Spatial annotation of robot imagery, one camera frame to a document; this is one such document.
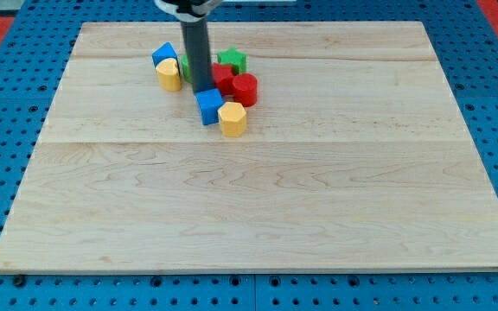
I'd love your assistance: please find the red cylinder block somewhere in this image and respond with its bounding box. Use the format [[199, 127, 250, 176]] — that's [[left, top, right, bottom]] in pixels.
[[232, 73, 258, 107]]

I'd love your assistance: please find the red star block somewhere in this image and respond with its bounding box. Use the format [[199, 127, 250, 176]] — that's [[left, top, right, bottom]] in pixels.
[[212, 63, 234, 95]]

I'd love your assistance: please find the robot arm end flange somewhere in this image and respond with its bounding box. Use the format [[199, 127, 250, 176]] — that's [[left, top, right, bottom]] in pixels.
[[154, 0, 223, 22]]

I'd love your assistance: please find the green star block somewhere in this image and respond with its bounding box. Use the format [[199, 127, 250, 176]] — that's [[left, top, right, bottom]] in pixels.
[[217, 47, 247, 75]]

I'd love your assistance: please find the yellow hexagon block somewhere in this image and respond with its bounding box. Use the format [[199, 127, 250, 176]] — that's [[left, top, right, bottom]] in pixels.
[[218, 102, 247, 137]]

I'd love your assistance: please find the blue cube block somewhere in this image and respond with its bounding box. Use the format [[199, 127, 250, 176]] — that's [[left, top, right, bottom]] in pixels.
[[195, 88, 224, 125]]

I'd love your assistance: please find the light wooden board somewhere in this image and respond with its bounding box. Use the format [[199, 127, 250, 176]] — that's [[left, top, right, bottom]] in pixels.
[[0, 22, 498, 275]]

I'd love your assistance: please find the green block behind pusher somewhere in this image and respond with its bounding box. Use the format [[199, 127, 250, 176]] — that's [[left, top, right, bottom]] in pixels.
[[181, 54, 192, 83]]

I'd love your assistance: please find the yellow rounded block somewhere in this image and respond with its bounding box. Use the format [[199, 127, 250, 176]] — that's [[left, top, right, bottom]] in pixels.
[[156, 58, 182, 92]]

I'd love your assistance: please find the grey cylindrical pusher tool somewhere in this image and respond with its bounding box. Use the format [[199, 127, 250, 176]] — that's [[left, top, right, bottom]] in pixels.
[[181, 17, 214, 93]]

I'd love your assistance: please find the blue pentagon block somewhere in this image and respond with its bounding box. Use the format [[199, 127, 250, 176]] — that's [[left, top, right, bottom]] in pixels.
[[151, 41, 179, 67]]

